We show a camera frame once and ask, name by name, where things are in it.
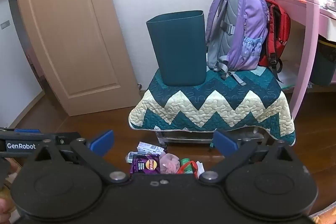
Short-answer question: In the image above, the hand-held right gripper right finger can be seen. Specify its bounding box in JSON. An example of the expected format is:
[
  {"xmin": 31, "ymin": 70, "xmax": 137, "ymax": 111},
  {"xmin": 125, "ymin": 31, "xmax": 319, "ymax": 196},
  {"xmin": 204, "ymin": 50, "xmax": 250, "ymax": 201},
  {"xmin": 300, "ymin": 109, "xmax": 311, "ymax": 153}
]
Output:
[{"xmin": 198, "ymin": 130, "xmax": 305, "ymax": 185}]

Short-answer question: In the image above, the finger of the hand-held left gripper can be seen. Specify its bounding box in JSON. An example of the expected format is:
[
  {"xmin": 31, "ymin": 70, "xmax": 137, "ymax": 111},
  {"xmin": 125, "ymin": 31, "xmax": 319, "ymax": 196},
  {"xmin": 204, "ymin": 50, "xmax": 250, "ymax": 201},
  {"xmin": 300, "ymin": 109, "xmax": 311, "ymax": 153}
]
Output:
[{"xmin": 14, "ymin": 129, "xmax": 88, "ymax": 146}]

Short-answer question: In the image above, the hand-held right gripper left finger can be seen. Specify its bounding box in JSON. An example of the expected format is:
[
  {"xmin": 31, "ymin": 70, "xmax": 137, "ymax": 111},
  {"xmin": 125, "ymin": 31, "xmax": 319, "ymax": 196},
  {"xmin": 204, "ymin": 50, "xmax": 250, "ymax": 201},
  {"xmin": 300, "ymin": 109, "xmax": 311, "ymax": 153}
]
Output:
[{"xmin": 25, "ymin": 130, "xmax": 131, "ymax": 185}]

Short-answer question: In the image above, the white paper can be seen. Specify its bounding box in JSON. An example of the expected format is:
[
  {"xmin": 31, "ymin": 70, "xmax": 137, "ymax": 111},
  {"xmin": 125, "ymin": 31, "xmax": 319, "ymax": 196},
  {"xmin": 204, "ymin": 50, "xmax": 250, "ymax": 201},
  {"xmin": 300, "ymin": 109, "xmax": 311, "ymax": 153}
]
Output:
[{"xmin": 196, "ymin": 160, "xmax": 206, "ymax": 178}]

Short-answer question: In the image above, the white purple biscuit packet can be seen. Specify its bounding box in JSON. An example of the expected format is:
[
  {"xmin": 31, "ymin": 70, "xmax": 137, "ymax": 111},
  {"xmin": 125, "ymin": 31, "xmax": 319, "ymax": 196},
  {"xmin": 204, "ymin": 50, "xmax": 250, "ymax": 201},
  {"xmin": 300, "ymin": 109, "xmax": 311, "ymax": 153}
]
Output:
[{"xmin": 137, "ymin": 141, "xmax": 165, "ymax": 155}]

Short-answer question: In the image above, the teal trash bin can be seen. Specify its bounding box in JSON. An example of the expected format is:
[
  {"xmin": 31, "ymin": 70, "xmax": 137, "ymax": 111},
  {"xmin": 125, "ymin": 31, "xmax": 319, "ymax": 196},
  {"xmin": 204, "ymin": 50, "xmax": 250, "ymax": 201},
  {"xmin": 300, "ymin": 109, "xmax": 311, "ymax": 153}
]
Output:
[{"xmin": 146, "ymin": 10, "xmax": 208, "ymax": 87}]

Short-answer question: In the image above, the person's left hand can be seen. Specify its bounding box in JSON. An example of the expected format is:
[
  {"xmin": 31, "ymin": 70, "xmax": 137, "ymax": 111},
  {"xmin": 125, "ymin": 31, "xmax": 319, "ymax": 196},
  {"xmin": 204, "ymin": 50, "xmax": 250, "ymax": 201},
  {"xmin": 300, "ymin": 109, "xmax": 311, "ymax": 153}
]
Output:
[{"xmin": 0, "ymin": 198, "xmax": 11, "ymax": 215}]

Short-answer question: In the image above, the crumpled grey white wrapper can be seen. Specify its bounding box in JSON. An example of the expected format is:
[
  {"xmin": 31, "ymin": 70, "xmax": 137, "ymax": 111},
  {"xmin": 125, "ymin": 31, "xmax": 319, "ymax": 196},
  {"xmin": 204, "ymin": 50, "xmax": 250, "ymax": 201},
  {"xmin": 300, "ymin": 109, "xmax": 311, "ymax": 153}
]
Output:
[{"xmin": 125, "ymin": 151, "xmax": 138, "ymax": 164}]

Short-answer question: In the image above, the red foam fruit net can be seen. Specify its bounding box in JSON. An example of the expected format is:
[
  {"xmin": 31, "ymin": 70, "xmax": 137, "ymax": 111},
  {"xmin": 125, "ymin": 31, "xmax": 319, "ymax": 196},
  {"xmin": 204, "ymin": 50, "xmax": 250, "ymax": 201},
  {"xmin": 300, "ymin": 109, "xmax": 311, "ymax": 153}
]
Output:
[{"xmin": 176, "ymin": 161, "xmax": 198, "ymax": 174}]

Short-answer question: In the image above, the purple chip packet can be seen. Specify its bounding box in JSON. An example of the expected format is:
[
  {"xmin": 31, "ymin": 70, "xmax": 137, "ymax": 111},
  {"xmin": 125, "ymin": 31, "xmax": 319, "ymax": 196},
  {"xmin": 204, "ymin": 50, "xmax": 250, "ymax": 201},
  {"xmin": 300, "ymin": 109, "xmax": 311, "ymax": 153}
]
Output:
[{"xmin": 130, "ymin": 154, "xmax": 161, "ymax": 174}]

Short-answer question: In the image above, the beige wooden door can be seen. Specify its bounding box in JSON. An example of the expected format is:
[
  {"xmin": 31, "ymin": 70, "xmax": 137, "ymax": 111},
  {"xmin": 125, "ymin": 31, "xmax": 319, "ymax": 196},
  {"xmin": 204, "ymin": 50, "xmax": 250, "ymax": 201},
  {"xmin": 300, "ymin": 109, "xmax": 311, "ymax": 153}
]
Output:
[{"xmin": 13, "ymin": 0, "xmax": 142, "ymax": 117}]

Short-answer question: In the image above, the purple backpack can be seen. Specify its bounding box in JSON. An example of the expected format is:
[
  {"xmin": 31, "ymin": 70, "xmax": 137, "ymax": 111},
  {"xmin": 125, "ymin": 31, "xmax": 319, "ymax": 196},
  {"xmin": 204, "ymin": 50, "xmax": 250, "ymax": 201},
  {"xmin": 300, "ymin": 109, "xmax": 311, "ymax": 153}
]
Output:
[{"xmin": 205, "ymin": 0, "xmax": 270, "ymax": 86}]

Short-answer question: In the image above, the red backpack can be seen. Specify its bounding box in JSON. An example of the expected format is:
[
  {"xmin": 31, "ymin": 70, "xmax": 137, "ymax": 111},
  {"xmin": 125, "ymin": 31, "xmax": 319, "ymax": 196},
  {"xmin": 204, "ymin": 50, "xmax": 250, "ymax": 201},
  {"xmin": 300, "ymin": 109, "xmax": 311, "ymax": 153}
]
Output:
[{"xmin": 259, "ymin": 0, "xmax": 291, "ymax": 83}]

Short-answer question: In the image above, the dark green bin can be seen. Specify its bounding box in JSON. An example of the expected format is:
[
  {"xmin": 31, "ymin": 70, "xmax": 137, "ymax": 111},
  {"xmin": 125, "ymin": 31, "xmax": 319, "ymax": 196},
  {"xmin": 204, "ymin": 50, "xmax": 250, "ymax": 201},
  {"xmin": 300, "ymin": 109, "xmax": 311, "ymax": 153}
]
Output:
[{"xmin": 310, "ymin": 39, "xmax": 336, "ymax": 86}]

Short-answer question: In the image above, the pink desk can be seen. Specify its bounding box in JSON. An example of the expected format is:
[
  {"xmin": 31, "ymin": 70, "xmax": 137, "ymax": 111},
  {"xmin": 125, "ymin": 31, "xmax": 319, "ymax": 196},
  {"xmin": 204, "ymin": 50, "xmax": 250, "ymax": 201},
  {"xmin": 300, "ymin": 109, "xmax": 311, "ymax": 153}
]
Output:
[{"xmin": 265, "ymin": 0, "xmax": 336, "ymax": 122}]

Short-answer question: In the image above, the metal stool frame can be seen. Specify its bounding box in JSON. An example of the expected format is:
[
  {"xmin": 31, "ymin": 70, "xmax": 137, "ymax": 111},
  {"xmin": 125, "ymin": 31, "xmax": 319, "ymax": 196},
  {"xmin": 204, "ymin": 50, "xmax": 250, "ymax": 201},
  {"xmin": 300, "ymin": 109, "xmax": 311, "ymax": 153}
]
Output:
[{"xmin": 156, "ymin": 127, "xmax": 265, "ymax": 151}]

